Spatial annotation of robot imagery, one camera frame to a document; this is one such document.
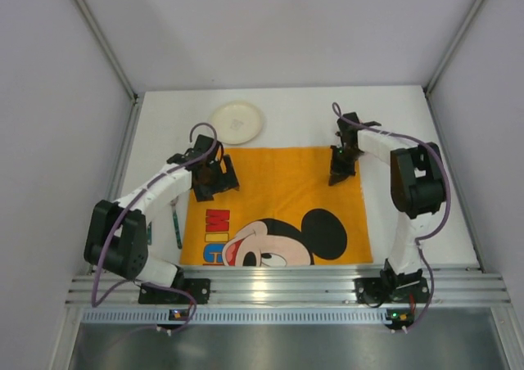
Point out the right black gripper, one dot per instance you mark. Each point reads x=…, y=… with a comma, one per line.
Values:
x=342, y=167

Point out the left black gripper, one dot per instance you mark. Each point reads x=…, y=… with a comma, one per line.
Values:
x=217, y=182

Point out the fork with green handle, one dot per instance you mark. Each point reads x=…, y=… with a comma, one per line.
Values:
x=177, y=231

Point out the cream round plate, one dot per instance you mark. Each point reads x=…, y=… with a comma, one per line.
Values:
x=237, y=122

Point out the orange Mickey Mouse placemat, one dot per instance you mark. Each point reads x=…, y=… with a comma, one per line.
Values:
x=284, y=213

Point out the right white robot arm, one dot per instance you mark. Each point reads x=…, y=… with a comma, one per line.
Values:
x=419, y=188

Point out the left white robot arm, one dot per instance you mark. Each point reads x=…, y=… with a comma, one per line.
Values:
x=118, y=232

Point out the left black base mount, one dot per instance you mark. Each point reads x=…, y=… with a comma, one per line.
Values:
x=174, y=292

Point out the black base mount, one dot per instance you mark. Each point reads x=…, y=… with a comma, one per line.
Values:
x=373, y=292
x=174, y=292

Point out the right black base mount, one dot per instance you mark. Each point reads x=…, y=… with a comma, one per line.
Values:
x=373, y=292

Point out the aluminium rail frame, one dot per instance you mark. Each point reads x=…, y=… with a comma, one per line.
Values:
x=319, y=296

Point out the right aluminium corner post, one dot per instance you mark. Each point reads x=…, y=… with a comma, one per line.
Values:
x=458, y=36

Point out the aluminium corner post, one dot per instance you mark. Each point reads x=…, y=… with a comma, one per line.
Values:
x=105, y=48
x=458, y=36

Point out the left aluminium corner post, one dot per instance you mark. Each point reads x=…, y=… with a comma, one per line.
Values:
x=105, y=48

